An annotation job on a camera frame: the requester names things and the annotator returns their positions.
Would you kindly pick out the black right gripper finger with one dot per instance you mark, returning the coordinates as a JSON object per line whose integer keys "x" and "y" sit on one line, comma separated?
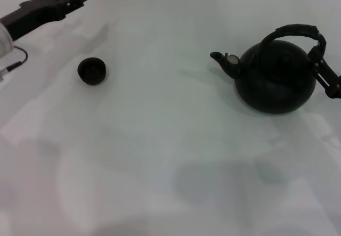
{"x": 329, "y": 79}

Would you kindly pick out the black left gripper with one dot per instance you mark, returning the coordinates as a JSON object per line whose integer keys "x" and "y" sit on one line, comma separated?
{"x": 34, "y": 17}

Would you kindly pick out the dark small teacup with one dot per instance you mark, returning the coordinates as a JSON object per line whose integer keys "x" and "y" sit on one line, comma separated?
{"x": 92, "y": 71}

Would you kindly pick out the black round teapot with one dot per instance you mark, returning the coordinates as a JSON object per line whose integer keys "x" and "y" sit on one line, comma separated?
{"x": 274, "y": 86}

